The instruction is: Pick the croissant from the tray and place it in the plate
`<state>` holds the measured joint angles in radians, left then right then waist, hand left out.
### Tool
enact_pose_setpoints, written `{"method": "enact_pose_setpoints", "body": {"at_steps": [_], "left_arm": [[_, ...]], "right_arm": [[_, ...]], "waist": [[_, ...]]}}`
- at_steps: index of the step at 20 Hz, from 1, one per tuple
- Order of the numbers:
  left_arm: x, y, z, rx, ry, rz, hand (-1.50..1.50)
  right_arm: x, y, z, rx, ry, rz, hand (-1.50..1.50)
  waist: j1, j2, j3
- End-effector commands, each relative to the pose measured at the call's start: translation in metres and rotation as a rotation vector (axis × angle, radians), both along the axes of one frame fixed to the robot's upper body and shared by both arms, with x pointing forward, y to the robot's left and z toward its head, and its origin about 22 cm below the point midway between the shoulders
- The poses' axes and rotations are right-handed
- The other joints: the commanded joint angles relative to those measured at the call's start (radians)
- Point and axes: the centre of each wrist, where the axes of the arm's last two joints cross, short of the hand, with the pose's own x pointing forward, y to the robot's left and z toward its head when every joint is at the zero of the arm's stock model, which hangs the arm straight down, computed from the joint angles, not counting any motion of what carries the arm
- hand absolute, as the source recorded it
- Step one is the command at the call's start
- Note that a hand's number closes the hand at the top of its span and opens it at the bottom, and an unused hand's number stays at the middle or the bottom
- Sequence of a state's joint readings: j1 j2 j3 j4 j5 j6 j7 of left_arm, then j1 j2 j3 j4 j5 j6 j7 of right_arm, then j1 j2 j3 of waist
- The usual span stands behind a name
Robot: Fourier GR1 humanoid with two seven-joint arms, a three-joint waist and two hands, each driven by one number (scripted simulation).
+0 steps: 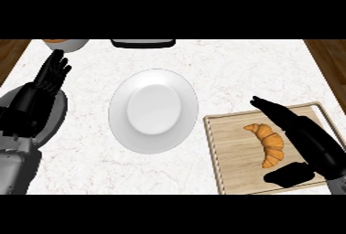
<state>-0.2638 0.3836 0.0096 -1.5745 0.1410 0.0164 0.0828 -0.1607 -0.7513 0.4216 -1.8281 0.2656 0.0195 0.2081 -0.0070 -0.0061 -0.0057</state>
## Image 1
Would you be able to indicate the white oval plate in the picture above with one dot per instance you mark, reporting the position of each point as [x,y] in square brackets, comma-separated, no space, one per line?
[153,111]

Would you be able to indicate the grey round plate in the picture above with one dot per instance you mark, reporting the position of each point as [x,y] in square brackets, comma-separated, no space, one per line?
[54,119]

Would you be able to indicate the pale wooden tray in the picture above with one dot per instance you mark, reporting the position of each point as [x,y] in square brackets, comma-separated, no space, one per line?
[238,152]

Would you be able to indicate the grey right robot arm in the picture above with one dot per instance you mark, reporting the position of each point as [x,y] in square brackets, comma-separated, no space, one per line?
[337,186]

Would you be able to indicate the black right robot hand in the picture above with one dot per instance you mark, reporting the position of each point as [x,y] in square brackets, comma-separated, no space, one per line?
[306,137]

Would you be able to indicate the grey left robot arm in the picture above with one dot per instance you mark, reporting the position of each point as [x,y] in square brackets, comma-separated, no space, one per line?
[11,164]

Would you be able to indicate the golden croissant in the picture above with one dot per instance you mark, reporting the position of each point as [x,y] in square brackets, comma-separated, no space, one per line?
[269,143]

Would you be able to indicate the white bowl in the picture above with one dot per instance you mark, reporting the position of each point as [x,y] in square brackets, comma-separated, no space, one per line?
[65,44]

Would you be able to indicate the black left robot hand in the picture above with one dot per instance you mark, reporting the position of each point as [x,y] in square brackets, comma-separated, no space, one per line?
[38,91]

